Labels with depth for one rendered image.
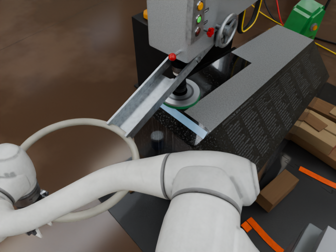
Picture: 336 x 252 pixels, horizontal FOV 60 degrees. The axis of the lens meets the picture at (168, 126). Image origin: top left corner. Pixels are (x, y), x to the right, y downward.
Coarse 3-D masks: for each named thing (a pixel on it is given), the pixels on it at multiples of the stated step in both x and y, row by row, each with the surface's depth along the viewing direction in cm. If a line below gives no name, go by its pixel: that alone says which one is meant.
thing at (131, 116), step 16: (208, 48) 140; (160, 64) 136; (192, 64) 135; (160, 80) 137; (176, 80) 131; (144, 96) 134; (160, 96) 127; (128, 112) 131; (144, 112) 124; (128, 128) 127
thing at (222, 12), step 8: (224, 0) 121; (232, 0) 127; (240, 0) 133; (248, 0) 140; (256, 0) 147; (224, 8) 125; (232, 8) 131; (240, 8) 137; (216, 16) 123; (224, 16) 128; (216, 32) 136
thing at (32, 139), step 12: (72, 120) 127; (84, 120) 127; (96, 120) 128; (36, 132) 120; (48, 132) 123; (120, 132) 124; (24, 144) 116; (132, 144) 119; (132, 156) 115; (120, 192) 103; (108, 204) 99; (72, 216) 95; (84, 216) 96
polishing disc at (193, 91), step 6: (186, 84) 154; (192, 84) 154; (192, 90) 151; (198, 90) 151; (174, 96) 148; (180, 96) 148; (186, 96) 148; (192, 96) 148; (198, 96) 149; (168, 102) 145; (174, 102) 145; (180, 102) 145; (186, 102) 145; (192, 102) 146
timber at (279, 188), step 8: (280, 176) 205; (288, 176) 205; (272, 184) 201; (280, 184) 201; (288, 184) 201; (264, 192) 197; (272, 192) 197; (280, 192) 197; (288, 192) 207; (256, 200) 204; (264, 200) 196; (272, 200) 193; (280, 200) 204; (264, 208) 201; (272, 208) 201
